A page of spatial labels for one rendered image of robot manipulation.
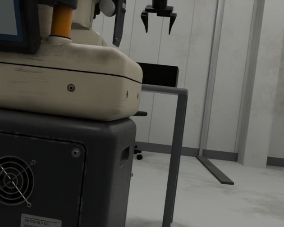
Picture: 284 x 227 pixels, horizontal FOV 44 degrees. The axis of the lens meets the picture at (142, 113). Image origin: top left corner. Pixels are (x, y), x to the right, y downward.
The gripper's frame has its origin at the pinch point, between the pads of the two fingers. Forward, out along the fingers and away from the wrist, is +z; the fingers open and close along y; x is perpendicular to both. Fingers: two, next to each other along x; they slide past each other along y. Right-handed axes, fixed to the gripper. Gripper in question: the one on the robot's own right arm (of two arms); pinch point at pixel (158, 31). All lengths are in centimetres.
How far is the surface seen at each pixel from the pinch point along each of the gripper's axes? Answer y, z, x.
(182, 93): -11.0, 34.3, -19.1
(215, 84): -46, 158, -318
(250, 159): -100, 232, -257
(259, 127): -106, 194, -277
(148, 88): 5.2, 33.9, -19.4
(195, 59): -15, 128, -327
